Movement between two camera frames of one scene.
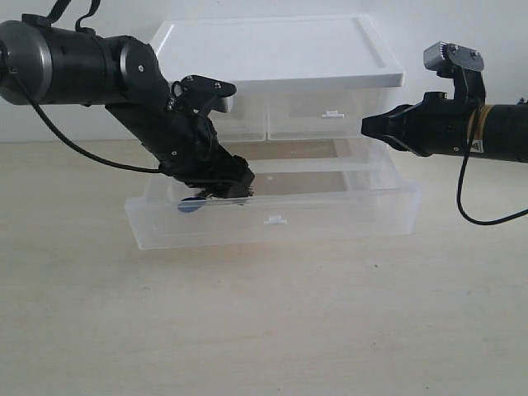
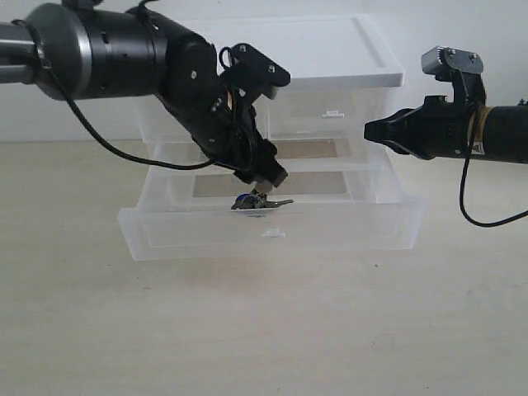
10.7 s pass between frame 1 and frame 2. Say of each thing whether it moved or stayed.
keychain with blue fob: moved
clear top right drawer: stayed
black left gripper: moved
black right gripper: stayed
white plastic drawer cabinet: stayed
